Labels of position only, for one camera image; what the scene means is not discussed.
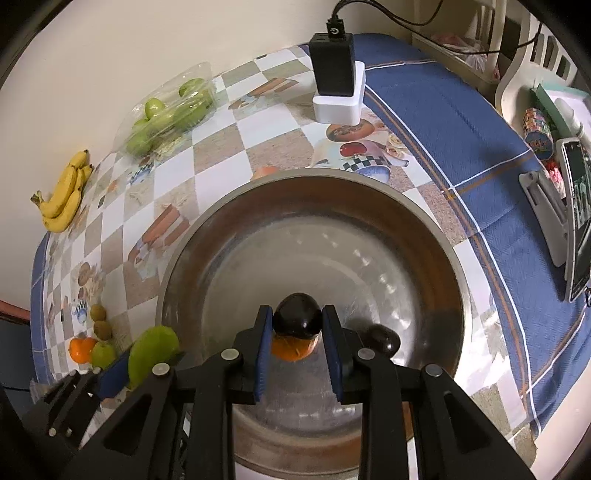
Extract grey phone stand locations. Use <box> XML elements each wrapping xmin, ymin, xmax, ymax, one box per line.
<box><xmin>518</xmin><ymin>170</ymin><xmax>571</xmax><ymax>267</ymax></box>

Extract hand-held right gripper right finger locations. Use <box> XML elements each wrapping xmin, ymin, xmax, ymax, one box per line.
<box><xmin>322</xmin><ymin>305</ymin><xmax>539</xmax><ymax>480</ymax></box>

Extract blue tablecloth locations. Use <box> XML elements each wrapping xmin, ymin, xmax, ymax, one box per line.
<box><xmin>30</xmin><ymin>32</ymin><xmax>589</xmax><ymax>439</ymax></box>

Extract clear plastic container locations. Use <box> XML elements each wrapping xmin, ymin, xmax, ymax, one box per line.
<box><xmin>113</xmin><ymin>62</ymin><xmax>218</xmax><ymax>158</ymax></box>

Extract dark purple plum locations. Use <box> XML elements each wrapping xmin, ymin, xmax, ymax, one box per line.
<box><xmin>272</xmin><ymin>292</ymin><xmax>322</xmax><ymax>337</ymax></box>
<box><xmin>365</xmin><ymin>324</ymin><xmax>402</xmax><ymax>358</ymax></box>

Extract yellow banana bunch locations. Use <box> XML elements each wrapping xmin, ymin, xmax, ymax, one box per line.
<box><xmin>30</xmin><ymin>149</ymin><xmax>95</xmax><ymax>233</ymax></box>

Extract pile of green guavas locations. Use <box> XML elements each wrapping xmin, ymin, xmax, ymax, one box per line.
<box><xmin>126</xmin><ymin>78</ymin><xmax>214</xmax><ymax>157</ymax></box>

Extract black adapter cable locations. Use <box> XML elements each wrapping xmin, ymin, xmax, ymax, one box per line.
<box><xmin>325</xmin><ymin>0</ymin><xmax>445</xmax><ymax>41</ymax></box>

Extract orange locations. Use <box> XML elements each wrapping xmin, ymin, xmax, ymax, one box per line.
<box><xmin>270</xmin><ymin>333</ymin><xmax>321</xmax><ymax>361</ymax></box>
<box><xmin>68</xmin><ymin>338</ymin><xmax>99</xmax><ymax>363</ymax></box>

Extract green apple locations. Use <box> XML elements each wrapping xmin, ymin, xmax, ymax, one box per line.
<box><xmin>91</xmin><ymin>342</ymin><xmax>117</xmax><ymax>370</ymax></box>

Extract green mango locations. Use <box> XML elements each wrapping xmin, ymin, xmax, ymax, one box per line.
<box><xmin>127</xmin><ymin>324</ymin><xmax>181</xmax><ymax>391</ymax></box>

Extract pink plastic bag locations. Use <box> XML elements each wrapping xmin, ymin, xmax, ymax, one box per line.
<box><xmin>429</xmin><ymin>32</ymin><xmax>502</xmax><ymax>77</ymax></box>

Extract white bottle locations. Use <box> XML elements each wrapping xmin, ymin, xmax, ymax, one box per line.
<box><xmin>553</xmin><ymin>98</ymin><xmax>589</xmax><ymax>139</ymax></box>

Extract smartphone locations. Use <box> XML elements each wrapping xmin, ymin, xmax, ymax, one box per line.
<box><xmin>556</xmin><ymin>137</ymin><xmax>591</xmax><ymax>303</ymax></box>

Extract large steel bowl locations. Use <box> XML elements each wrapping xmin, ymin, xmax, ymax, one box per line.
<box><xmin>156</xmin><ymin>168</ymin><xmax>472</xmax><ymax>480</ymax></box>

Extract checkered printed tablecloth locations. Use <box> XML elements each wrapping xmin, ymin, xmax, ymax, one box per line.
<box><xmin>30</xmin><ymin>44</ymin><xmax>527</xmax><ymax>430</ymax></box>

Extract green box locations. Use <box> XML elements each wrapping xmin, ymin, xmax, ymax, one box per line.
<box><xmin>529</xmin><ymin>84</ymin><xmax>591</xmax><ymax>139</ymax></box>

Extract white chair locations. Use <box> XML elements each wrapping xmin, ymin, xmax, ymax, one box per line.
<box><xmin>411</xmin><ymin>0</ymin><xmax>591</xmax><ymax>121</ymax></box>

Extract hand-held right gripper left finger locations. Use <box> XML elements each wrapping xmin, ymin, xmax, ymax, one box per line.
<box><xmin>65</xmin><ymin>305</ymin><xmax>274</xmax><ymax>480</ymax></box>

